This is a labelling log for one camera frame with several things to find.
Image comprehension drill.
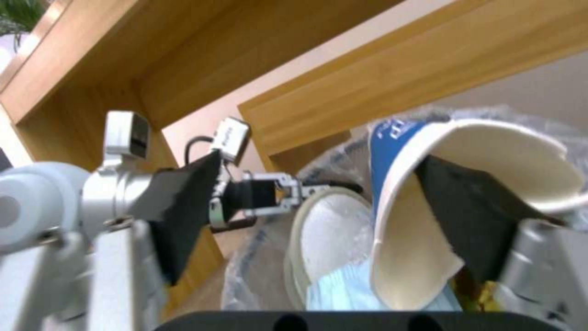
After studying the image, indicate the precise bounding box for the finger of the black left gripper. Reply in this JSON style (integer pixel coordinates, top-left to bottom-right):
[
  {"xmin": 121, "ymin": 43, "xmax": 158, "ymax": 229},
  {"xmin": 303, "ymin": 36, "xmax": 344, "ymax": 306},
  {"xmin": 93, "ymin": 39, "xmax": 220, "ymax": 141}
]
[
  {"xmin": 242, "ymin": 171, "xmax": 365, "ymax": 198},
  {"xmin": 208, "ymin": 196, "xmax": 300, "ymax": 233}
]

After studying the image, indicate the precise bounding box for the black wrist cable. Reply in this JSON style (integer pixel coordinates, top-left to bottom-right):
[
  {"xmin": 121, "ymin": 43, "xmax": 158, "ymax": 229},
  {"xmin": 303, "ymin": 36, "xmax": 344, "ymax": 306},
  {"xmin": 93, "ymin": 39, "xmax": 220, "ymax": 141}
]
[{"xmin": 184, "ymin": 137, "xmax": 218, "ymax": 167}]

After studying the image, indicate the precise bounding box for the light blue face mask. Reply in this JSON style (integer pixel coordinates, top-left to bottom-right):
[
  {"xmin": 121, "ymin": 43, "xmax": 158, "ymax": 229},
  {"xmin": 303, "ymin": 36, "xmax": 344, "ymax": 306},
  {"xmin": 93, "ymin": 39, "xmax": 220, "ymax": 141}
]
[{"xmin": 304, "ymin": 261, "xmax": 464, "ymax": 312}]

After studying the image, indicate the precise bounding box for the blue and white paper cup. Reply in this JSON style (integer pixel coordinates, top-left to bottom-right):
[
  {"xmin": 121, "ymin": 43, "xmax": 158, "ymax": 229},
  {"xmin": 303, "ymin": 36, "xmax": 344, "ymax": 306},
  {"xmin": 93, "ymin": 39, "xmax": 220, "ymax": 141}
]
[{"xmin": 366, "ymin": 117, "xmax": 583, "ymax": 312}]

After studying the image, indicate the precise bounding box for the wooden desk panel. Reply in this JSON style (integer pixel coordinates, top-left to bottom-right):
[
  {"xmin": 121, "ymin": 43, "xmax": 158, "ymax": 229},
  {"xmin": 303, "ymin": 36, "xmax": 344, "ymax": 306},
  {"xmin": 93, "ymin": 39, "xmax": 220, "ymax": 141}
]
[{"xmin": 236, "ymin": 0, "xmax": 588, "ymax": 173}]

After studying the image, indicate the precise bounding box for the yellow banana peel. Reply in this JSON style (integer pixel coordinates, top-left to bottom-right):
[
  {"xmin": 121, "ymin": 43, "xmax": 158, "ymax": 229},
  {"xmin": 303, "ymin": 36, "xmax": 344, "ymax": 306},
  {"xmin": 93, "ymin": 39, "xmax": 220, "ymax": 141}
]
[{"xmin": 447, "ymin": 268, "xmax": 512, "ymax": 313}]

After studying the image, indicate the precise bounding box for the white round paper bowl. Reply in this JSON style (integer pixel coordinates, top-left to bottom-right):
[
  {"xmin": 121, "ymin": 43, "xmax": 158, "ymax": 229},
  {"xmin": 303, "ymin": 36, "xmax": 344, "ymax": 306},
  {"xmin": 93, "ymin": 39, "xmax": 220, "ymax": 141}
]
[{"xmin": 282, "ymin": 190, "xmax": 376, "ymax": 294}]

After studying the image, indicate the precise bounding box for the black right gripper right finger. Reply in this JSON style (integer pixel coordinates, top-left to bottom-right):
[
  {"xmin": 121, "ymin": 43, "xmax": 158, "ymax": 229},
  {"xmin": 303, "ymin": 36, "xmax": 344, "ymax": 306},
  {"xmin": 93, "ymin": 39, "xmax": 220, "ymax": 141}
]
[{"xmin": 414, "ymin": 154, "xmax": 588, "ymax": 313}]

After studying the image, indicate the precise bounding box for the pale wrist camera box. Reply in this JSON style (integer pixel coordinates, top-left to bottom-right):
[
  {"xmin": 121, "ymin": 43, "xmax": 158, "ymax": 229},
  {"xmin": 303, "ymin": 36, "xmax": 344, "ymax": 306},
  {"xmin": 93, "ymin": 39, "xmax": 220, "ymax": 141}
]
[{"xmin": 209, "ymin": 117, "xmax": 253, "ymax": 163}]

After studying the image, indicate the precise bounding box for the wooden shelf cabinet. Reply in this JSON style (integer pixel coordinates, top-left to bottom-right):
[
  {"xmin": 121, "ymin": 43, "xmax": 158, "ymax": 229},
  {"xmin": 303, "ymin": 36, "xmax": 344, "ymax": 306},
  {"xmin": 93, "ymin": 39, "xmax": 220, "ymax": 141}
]
[{"xmin": 0, "ymin": 0, "xmax": 350, "ymax": 313}]

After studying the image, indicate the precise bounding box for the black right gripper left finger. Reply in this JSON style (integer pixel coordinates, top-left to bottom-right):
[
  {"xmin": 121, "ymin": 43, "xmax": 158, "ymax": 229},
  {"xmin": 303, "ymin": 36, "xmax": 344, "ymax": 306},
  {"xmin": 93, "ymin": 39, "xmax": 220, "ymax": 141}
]
[{"xmin": 0, "ymin": 154, "xmax": 222, "ymax": 331}]

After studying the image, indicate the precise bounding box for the green potted plant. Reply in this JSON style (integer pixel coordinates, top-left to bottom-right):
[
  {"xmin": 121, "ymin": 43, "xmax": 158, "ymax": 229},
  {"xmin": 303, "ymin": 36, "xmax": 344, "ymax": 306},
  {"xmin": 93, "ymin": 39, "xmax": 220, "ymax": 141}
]
[{"xmin": 0, "ymin": 0, "xmax": 49, "ymax": 35}]

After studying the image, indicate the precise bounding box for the white plant pot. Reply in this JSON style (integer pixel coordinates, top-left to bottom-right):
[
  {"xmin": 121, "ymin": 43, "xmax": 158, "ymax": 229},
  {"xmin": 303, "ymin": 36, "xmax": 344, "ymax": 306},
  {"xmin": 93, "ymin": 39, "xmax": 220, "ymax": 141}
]
[{"xmin": 0, "ymin": 31, "xmax": 34, "ymax": 75}]

